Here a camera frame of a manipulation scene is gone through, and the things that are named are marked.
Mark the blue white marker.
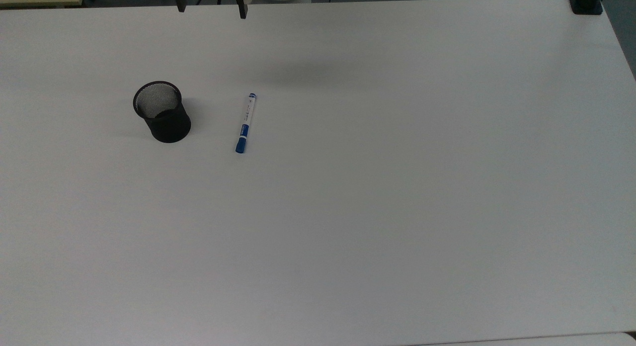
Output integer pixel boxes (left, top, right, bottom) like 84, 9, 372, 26
235, 92, 257, 154

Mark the black mesh pen holder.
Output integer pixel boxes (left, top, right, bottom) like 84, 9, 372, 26
133, 81, 192, 144

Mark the black table clamp mount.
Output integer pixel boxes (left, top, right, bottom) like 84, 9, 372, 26
565, 0, 608, 15

